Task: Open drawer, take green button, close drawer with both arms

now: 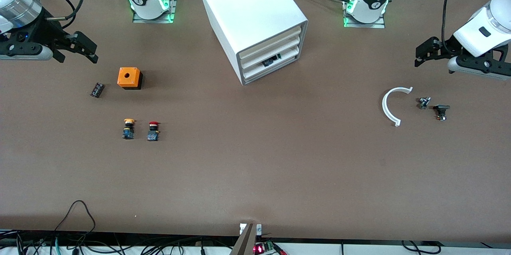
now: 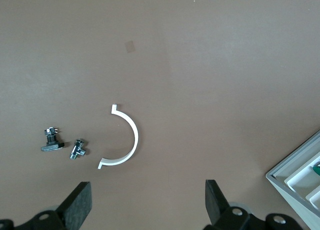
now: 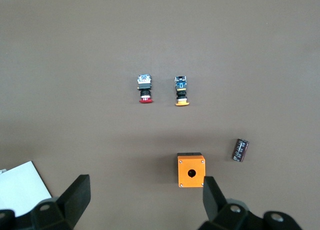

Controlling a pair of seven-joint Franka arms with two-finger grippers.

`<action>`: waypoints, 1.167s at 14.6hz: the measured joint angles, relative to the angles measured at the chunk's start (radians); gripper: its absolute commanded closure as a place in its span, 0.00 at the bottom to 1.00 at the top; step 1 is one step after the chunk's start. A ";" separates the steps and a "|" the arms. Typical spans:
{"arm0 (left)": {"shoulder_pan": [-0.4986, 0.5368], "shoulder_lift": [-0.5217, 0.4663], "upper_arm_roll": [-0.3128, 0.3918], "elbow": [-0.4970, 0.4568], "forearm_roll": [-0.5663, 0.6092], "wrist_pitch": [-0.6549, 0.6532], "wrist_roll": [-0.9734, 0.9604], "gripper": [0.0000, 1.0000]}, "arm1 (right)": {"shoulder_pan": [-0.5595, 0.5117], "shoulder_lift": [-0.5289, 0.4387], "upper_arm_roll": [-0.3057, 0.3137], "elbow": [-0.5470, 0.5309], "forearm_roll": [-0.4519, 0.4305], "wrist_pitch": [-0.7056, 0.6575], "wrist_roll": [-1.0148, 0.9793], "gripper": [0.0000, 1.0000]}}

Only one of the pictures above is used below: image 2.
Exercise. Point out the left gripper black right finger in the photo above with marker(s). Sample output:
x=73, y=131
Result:
x=215, y=205

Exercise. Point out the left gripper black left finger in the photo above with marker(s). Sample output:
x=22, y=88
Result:
x=75, y=210

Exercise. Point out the white cabinet drawer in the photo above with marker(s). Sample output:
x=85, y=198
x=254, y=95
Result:
x=300, y=162
x=315, y=197
x=300, y=177

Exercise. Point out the green push button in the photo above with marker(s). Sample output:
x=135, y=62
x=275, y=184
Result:
x=317, y=170

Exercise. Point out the white drawer cabinet housing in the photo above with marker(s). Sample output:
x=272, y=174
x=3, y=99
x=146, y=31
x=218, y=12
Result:
x=287, y=192

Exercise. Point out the white semicircular plastic clamp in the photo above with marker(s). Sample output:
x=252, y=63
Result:
x=136, y=139

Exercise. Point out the small metal bracket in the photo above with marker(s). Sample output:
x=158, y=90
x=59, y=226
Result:
x=76, y=149

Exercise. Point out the black push switch component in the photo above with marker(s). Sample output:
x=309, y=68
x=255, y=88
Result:
x=51, y=147

